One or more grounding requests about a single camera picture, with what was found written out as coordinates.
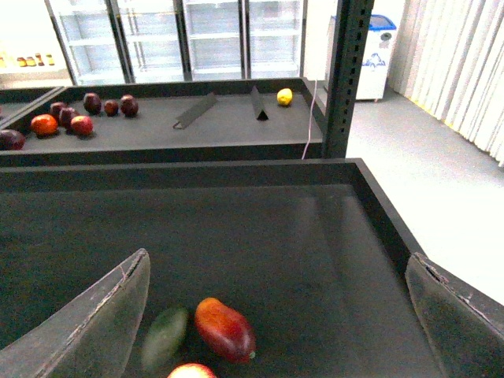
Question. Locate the black metal shelf post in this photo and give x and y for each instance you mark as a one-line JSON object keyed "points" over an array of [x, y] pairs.
{"points": [[351, 27]]}

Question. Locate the red apple on shelf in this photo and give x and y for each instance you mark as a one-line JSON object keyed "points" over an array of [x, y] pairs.
{"points": [[82, 125]]}

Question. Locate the black display tray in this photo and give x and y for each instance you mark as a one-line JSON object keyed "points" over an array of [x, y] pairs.
{"points": [[228, 131], [312, 254]]}

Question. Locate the black far display tray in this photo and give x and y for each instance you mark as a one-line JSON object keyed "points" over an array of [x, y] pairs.
{"points": [[228, 131]]}

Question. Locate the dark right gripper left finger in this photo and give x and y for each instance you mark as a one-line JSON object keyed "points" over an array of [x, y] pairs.
{"points": [[91, 336]]}

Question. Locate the black near display tray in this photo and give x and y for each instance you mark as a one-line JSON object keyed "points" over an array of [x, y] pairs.
{"points": [[312, 254]]}

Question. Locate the flat dark divider bar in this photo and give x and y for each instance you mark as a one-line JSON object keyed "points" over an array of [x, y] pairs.
{"points": [[193, 113]]}

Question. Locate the red yellow apple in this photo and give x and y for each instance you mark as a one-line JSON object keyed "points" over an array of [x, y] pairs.
{"points": [[192, 370]]}

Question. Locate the glass door refrigerator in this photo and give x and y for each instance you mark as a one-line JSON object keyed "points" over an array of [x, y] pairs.
{"points": [[112, 42]]}

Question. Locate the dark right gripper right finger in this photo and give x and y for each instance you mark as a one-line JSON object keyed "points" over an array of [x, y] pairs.
{"points": [[464, 326]]}

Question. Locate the yellow lemon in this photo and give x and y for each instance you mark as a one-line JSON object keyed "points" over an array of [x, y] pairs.
{"points": [[284, 97]]}

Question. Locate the green avocado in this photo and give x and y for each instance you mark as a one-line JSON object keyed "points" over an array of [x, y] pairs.
{"points": [[163, 338]]}

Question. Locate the dark red plum edge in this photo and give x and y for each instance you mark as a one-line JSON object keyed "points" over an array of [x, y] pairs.
{"points": [[11, 140]]}

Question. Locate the black triangular divider bar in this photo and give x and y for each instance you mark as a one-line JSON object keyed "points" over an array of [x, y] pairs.
{"points": [[258, 105]]}

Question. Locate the red orange mango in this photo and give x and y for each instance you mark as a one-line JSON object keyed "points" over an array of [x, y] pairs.
{"points": [[225, 331]]}

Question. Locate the white chest freezer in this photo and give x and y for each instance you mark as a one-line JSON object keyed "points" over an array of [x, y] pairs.
{"points": [[377, 58]]}

